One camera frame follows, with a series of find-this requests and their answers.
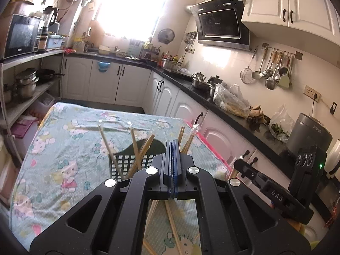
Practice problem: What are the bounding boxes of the steel ladle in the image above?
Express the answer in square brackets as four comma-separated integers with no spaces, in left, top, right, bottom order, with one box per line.
[264,52,279,90]
[252,50,267,79]

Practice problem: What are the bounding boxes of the stacked steel pots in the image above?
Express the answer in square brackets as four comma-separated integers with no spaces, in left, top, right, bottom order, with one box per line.
[14,68,39,99]

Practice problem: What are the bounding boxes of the round wall fan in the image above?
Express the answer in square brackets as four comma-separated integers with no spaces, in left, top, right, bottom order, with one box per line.
[158,28,175,44]

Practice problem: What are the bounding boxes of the metal kitchen shelf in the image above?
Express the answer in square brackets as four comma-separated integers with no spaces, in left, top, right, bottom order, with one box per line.
[0,49,65,128]

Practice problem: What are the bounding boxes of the range hood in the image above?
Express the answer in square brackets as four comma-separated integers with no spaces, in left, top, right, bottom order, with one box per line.
[186,0,252,51]

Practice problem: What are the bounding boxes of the pink storage box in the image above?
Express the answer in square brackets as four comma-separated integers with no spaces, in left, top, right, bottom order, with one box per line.
[11,118,39,139]

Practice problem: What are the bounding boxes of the cartoon printed green blanket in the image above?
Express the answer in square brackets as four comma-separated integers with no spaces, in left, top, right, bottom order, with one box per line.
[9,102,231,255]

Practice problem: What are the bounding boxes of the white upper kitchen cabinet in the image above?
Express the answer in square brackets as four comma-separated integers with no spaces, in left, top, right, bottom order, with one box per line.
[240,0,340,45]

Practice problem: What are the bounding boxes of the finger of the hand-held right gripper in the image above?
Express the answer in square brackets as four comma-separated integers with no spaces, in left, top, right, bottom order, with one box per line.
[233,150,314,225]

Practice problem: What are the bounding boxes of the white lower kitchen cabinets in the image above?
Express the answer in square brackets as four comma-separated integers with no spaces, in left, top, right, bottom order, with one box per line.
[61,56,330,200]

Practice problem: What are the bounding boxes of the white electric kettle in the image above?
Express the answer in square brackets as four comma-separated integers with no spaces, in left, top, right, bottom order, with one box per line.
[324,139,340,178]

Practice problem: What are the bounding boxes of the light blue storage container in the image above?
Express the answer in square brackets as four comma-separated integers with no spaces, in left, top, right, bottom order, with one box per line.
[38,34,67,52]

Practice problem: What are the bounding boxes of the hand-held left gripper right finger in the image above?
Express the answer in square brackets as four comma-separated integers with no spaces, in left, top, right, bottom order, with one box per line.
[173,139,311,255]

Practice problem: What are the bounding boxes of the clear plastic food bag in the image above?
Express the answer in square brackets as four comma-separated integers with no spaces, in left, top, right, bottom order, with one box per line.
[213,83,251,118]

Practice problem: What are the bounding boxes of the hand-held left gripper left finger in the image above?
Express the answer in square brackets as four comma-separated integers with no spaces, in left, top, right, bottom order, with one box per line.
[30,140,174,255]

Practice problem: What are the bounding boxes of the grey rice cooker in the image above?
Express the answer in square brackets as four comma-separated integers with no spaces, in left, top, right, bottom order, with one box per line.
[286,113,333,157]

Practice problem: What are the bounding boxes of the blue hanging holder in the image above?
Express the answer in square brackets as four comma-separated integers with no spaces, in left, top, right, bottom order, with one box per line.
[97,60,111,73]

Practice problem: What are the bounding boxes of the black microwave oven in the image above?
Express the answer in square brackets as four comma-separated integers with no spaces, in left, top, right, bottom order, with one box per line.
[3,14,43,60]

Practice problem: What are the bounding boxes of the steel kettle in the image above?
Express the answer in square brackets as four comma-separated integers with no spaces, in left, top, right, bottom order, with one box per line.
[207,76,226,97]

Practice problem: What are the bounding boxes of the ginger root pile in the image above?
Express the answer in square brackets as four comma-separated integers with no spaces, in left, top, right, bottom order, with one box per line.
[247,106,269,124]

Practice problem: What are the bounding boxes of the kitchen window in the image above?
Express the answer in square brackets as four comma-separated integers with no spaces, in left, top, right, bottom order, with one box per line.
[92,0,177,39]

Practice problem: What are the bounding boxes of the green spatula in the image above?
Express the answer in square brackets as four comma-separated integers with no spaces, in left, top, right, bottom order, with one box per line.
[278,56,293,89]

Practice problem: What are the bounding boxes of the wall utensil rail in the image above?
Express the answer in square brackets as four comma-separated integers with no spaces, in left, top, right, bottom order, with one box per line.
[262,42,303,60]

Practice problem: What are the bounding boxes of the black plastic utensil basket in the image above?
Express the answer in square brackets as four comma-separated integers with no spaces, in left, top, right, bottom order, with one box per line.
[108,139,166,184]

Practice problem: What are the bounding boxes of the metal mesh strainer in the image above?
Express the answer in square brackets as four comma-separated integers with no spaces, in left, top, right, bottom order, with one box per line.
[240,46,259,84]

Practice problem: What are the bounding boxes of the plastic bag of greens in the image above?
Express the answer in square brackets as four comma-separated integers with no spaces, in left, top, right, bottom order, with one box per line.
[269,103,295,142]

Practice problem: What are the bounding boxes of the black frying pan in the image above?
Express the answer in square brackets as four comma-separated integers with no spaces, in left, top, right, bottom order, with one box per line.
[36,69,65,83]

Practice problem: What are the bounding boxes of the wall power outlet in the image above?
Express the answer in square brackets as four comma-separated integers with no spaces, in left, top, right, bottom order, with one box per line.
[304,85,322,102]

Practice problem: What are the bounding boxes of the hanging kitchen tools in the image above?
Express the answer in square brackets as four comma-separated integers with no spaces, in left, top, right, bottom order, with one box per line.
[184,31,198,54]

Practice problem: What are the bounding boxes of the black kitchen countertop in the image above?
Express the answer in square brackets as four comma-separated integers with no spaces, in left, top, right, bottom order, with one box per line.
[64,52,340,186]

